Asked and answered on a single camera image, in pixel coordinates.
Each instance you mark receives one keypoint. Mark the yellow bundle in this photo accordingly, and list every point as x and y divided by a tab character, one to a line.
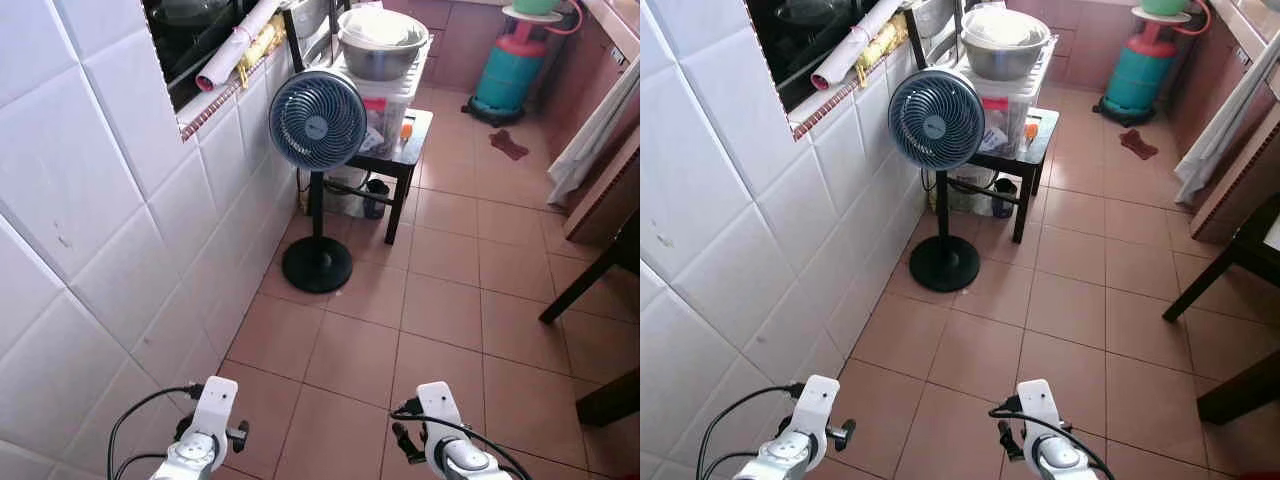
880	45
262	45

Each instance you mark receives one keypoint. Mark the green basin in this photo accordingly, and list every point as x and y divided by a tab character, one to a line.
1164	6
536	6

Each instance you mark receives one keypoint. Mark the blue-grey standing fan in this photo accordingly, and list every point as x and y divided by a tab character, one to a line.
937	120
318	120

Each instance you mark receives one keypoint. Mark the small orange bottle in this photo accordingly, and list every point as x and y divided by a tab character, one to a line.
407	130
1032	130

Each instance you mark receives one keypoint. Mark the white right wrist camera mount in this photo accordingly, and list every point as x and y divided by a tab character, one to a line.
1037	405
438	408

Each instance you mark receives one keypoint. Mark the black side table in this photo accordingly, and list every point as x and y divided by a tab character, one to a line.
412	150
1038	150

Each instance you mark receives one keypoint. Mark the dark wooden bench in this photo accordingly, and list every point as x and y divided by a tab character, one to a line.
1245	390
612	400

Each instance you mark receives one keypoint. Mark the brown cabinet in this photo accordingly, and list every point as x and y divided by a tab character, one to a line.
612	195
1240	180

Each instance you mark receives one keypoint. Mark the clear plastic storage box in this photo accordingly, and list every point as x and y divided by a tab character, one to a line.
1005	105
385	105

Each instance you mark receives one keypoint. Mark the dark red floor cloth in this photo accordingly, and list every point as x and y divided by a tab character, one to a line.
1138	145
508	146

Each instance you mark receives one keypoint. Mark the dark wooden table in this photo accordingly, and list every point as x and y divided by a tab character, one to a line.
590	275
1225	270

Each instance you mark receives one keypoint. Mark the rolled white paper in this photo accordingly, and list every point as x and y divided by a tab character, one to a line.
235	48
852	45

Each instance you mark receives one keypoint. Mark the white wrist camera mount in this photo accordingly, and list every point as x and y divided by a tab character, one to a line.
438	408
1037	405
818	402
215	405

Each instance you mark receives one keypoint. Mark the white hanging cloth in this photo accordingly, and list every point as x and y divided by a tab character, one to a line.
1220	130
590	140

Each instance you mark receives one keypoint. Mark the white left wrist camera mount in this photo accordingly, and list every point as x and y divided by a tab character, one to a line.
818	402
215	405

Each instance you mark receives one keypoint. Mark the large steel bowl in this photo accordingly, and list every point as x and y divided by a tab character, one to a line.
1006	45
383	45

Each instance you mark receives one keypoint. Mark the teal gas cylinder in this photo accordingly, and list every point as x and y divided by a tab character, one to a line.
512	75
1142	75

